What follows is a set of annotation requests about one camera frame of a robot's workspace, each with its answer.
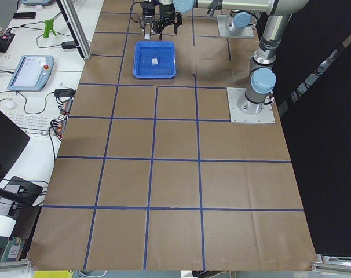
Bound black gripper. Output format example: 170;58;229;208
157;0;182;40
139;1;157;29

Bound blue plastic tray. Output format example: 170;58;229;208
133;41;177;79

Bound black power adapter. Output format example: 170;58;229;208
61;41;76;49

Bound black smartphone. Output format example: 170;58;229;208
13;12;36;20

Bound teach pendant tablet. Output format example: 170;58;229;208
7;55;54;92

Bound white keyboard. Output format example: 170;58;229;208
4;111;56;136

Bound white computer mouse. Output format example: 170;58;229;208
4;100;17;110

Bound black monitor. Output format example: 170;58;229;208
0;111;42;206

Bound aluminium frame post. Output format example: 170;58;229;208
56;0;92;61

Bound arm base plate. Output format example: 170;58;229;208
226;87;276;124
217;15;254;39

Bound green handled reacher grabber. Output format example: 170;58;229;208
43;19;57;39

